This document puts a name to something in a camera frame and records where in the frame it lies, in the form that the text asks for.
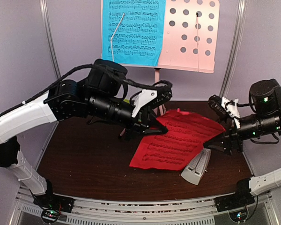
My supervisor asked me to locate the right aluminium post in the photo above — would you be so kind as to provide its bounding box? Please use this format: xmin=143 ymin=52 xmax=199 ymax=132
xmin=219 ymin=0 xmax=247 ymax=97

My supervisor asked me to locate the pink music stand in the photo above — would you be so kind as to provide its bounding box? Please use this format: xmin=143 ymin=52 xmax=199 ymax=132
xmin=120 ymin=0 xmax=220 ymax=81

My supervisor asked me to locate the red paper sheet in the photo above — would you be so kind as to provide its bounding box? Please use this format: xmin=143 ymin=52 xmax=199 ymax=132
xmin=129 ymin=109 xmax=225 ymax=171

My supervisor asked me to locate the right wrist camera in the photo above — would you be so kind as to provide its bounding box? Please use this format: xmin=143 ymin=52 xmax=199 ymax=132
xmin=208 ymin=95 xmax=241 ymax=129

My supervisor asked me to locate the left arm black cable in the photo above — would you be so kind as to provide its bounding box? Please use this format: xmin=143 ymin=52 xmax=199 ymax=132
xmin=0 ymin=63 xmax=173 ymax=120

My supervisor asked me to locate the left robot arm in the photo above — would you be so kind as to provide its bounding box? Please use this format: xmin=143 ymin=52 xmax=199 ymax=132
xmin=0 ymin=59 xmax=172 ymax=218

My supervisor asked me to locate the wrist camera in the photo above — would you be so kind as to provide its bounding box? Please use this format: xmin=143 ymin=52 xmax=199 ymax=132
xmin=132 ymin=80 xmax=173 ymax=118
xmin=208 ymin=95 xmax=241 ymax=129

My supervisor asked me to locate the left aluminium post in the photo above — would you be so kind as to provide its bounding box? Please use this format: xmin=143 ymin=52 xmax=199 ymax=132
xmin=39 ymin=0 xmax=70 ymax=106

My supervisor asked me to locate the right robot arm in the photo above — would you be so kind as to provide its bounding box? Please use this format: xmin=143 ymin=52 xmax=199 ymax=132
xmin=203 ymin=79 xmax=281 ymax=212

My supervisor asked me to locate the blue paper sheet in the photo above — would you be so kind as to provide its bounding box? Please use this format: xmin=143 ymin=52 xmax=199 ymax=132
xmin=102 ymin=0 xmax=166 ymax=67

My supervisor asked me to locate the aluminium post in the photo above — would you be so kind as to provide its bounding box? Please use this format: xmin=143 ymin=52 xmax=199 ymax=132
xmin=219 ymin=0 xmax=247 ymax=97
xmin=39 ymin=0 xmax=70 ymax=106

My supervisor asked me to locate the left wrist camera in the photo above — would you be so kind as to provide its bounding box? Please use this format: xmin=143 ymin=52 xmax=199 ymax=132
xmin=132 ymin=80 xmax=173 ymax=118

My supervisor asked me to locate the white metronome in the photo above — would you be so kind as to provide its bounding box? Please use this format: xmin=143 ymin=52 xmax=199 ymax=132
xmin=181 ymin=149 xmax=211 ymax=185

